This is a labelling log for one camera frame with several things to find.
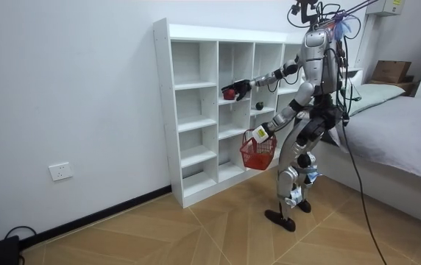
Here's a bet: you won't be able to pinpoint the black cable of floor box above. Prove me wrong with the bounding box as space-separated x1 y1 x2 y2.
3 225 38 265

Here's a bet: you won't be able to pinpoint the cable bundle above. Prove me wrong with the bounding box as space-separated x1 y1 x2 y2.
320 0 381 41

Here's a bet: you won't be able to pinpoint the pale green pillow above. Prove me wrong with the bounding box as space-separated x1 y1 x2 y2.
344 83 406 118

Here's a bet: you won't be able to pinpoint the wooden bedside table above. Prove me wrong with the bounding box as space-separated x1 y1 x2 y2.
368 75 419 98

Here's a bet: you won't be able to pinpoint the white wall junction box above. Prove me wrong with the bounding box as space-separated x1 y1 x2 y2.
365 0 406 17

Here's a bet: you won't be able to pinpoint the white wall cable duct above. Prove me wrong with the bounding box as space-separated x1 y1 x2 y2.
353 13 378 71

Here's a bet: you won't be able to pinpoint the red mesh basket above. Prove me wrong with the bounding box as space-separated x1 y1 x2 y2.
239 128 278 172

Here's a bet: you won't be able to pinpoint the white wall socket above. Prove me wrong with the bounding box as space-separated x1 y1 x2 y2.
48 162 74 182

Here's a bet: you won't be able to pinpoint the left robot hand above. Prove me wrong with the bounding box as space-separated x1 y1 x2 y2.
251 124 275 145

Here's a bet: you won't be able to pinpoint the white cubby shelf unit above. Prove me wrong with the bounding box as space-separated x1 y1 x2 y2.
152 17 305 209

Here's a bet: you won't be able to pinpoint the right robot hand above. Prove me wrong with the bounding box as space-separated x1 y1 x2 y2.
221 79 253 102

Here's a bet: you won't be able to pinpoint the robot body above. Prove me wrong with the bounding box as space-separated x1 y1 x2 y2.
286 0 362 124

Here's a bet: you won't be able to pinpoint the brown cardboard box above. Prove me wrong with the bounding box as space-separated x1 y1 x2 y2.
371 60 413 85

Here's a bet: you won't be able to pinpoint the robot legs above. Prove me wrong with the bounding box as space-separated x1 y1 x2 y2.
263 107 344 233

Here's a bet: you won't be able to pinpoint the black cable to floor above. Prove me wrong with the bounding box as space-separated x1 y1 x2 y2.
337 36 389 265

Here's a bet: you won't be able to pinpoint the grey bed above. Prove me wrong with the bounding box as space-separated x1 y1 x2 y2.
312 67 421 233

